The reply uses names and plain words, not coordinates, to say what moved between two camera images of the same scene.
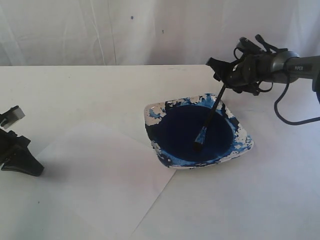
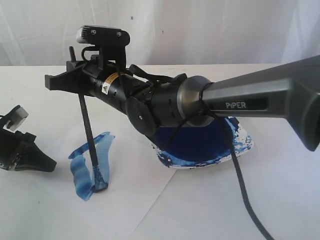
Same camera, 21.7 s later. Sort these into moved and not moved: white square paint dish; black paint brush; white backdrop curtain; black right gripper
Moved: black right gripper; black paint brush
Not moved: white backdrop curtain; white square paint dish
